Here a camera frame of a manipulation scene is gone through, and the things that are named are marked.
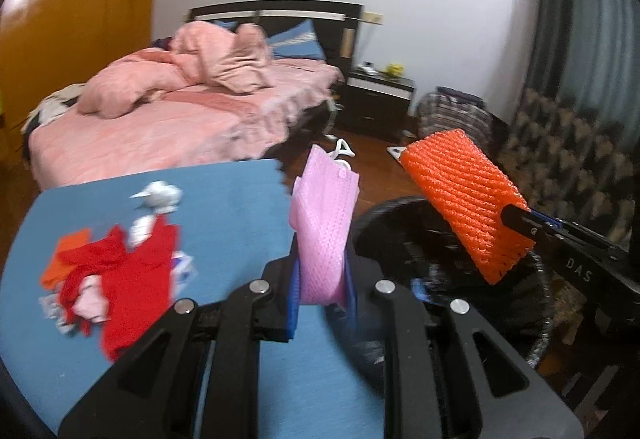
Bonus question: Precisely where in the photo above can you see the pale pink crumpled paper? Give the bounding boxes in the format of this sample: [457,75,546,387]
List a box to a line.
[74,275,109,323]

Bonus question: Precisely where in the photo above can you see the white looped object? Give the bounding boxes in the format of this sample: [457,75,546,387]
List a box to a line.
[332,138,356,170]

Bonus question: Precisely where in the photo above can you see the white tissue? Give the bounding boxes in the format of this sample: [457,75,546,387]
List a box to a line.
[131,180,184,213]
[127,214,162,246]

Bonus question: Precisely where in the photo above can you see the bed with pink sheet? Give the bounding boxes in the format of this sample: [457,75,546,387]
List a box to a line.
[25,54,346,192]

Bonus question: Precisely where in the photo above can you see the grey curtain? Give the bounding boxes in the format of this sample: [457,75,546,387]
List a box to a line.
[522,0,640,130]

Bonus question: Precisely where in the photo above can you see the dark headboard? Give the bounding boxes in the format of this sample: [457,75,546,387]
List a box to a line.
[189,1,363,70]

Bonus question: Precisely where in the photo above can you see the pink duvet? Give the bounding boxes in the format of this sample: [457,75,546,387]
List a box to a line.
[75,21,276,120]

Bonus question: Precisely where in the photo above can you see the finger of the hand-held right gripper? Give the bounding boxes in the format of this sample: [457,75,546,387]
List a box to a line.
[532,210,621,247]
[500,203,568,250]

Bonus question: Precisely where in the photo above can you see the black and white clothes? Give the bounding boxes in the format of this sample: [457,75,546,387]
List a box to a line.
[25,86,87,130]

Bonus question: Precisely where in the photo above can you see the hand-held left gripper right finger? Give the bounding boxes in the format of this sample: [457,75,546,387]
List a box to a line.
[344,248,583,439]

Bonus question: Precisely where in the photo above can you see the bin with black liner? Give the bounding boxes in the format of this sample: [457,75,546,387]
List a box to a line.
[350,196,556,370]

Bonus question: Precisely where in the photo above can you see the white and blue packet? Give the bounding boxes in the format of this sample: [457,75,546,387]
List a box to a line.
[172,251,199,286]

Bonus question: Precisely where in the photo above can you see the red cloth pile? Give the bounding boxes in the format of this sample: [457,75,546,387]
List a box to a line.
[57,223,182,362]

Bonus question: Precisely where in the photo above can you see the plaid bag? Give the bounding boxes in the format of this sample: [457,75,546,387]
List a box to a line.
[417,89,493,146]

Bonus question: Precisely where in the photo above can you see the pink foam net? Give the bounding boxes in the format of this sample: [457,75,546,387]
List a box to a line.
[289,144,361,307]

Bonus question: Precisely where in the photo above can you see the dark nightstand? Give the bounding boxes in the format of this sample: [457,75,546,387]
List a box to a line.
[342,69,416,140]

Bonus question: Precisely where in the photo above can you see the brown patterned curtain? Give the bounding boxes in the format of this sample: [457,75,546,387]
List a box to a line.
[492,86,640,345]

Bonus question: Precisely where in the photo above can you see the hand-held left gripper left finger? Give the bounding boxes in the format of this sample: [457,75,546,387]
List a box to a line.
[57,254,302,439]

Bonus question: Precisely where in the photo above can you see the white patterned wrapper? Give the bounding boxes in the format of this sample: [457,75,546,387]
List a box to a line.
[40,294,76,336]

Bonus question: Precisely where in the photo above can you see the large blue pillow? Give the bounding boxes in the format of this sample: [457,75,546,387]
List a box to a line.
[267,19,326,62]

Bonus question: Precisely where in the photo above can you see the wooden wardrobe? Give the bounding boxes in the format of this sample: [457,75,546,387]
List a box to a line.
[0,0,166,164]

